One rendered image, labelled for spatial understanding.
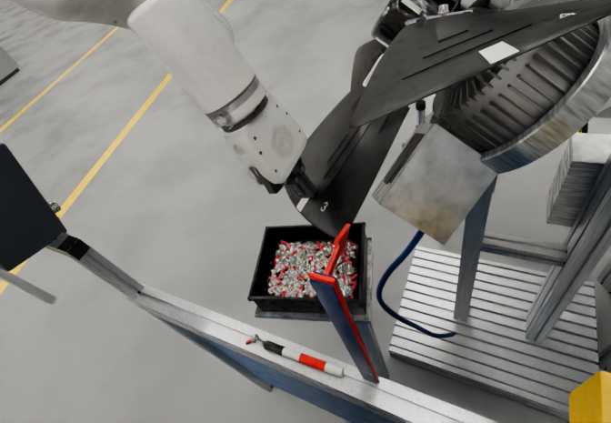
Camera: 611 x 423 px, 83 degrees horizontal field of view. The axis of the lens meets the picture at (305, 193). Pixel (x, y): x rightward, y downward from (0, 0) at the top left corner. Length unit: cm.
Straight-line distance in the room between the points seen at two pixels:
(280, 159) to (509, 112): 32
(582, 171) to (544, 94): 38
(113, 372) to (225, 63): 173
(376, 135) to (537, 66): 22
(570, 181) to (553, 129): 39
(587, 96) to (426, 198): 23
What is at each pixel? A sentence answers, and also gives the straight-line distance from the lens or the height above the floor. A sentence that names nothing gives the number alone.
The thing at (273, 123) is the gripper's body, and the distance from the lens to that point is 48.
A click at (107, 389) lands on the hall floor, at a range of 198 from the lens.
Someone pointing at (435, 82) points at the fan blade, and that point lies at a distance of 28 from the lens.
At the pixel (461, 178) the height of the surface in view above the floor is 101.
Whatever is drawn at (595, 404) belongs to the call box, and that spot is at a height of 106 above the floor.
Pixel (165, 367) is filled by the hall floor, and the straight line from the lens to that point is 183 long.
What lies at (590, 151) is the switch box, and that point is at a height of 84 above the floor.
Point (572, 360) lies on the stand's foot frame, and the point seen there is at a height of 8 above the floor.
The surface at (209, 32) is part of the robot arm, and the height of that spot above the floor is 131.
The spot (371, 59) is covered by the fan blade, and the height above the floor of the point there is 108.
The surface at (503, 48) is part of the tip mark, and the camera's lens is 29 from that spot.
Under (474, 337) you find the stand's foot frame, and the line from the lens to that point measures 145.
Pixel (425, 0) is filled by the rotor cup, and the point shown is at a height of 123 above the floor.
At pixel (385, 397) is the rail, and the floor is 86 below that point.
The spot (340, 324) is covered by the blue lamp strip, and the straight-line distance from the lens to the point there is 37.
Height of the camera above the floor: 144
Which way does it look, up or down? 46 degrees down
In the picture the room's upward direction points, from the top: 22 degrees counter-clockwise
